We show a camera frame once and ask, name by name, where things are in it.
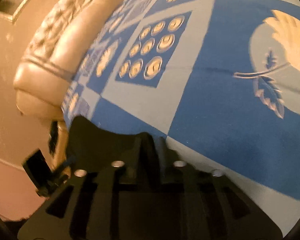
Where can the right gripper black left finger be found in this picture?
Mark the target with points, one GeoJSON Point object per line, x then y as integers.
{"type": "Point", "coordinates": [90, 205]}

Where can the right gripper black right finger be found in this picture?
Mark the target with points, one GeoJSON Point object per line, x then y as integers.
{"type": "Point", "coordinates": [208, 205]}

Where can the black pants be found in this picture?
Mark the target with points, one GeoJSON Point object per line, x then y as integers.
{"type": "Point", "coordinates": [146, 159]}

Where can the blue patterned bed sheet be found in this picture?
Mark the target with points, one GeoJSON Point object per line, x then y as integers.
{"type": "Point", "coordinates": [219, 80]}

